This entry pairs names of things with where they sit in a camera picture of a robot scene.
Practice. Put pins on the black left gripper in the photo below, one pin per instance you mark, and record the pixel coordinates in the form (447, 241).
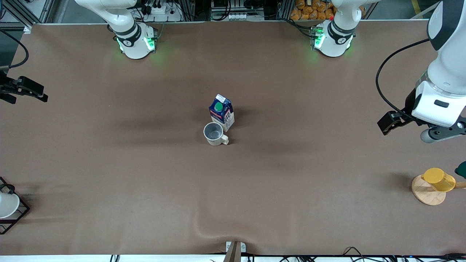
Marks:
(409, 107)

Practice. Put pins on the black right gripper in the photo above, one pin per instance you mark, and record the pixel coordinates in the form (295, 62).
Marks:
(8, 88)

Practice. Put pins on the blue white milk carton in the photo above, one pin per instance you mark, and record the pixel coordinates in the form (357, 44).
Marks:
(222, 114)

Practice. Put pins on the grey ceramic mug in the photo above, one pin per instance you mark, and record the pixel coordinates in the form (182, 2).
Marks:
(216, 136)

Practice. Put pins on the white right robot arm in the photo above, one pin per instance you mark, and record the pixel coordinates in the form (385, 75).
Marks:
(134, 47)

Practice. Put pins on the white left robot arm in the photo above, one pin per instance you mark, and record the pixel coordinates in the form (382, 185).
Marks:
(444, 72)

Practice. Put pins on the yellow plastic cup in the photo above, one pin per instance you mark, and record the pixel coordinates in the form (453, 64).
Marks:
(438, 180)

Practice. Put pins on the round wooden cup stand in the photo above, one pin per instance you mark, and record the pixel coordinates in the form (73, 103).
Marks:
(427, 196)

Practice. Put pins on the white cup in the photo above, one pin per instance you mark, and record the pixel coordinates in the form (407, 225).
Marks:
(7, 204)

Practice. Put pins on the dark green object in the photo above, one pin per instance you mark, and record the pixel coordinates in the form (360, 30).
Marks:
(461, 170)

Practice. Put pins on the orange snack pile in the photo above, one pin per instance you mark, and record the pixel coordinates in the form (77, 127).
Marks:
(313, 11)

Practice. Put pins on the brown table cover cloth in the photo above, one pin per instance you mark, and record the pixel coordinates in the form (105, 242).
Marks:
(145, 182)

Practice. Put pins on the white power strip with plugs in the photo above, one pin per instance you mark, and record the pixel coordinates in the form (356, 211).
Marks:
(160, 10)

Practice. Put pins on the small white power strip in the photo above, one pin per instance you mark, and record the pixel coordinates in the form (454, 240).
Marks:
(242, 16)

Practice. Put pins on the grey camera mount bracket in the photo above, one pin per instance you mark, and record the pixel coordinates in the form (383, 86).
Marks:
(235, 251)

